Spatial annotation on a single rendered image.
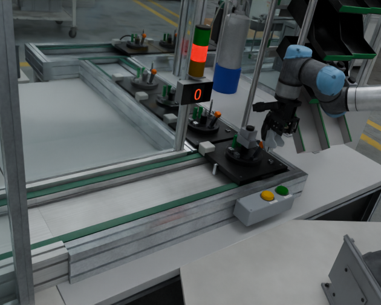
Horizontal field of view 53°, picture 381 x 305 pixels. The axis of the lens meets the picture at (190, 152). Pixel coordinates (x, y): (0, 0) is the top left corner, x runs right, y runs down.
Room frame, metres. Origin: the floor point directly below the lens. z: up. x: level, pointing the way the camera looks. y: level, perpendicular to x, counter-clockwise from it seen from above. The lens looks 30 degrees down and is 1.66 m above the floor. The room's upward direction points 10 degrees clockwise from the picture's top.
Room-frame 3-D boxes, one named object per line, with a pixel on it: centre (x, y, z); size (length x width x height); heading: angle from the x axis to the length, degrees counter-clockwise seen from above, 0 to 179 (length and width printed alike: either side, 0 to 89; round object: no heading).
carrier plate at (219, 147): (1.25, -0.19, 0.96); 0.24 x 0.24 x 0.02; 40
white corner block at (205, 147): (1.26, -0.06, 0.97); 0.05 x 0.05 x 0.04; 40
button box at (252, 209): (1.03, -0.27, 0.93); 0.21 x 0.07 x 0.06; 130
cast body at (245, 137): (1.26, -0.19, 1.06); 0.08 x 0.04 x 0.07; 40
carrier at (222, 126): (1.45, -0.03, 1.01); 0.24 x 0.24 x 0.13; 40
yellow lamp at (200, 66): (1.22, 0.03, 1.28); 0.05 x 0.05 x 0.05
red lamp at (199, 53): (1.22, 0.03, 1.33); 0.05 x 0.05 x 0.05
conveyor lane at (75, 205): (1.08, 0.05, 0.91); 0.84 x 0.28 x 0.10; 130
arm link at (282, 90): (1.17, -0.27, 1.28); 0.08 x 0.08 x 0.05
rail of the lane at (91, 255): (0.96, -0.08, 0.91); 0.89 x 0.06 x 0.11; 130
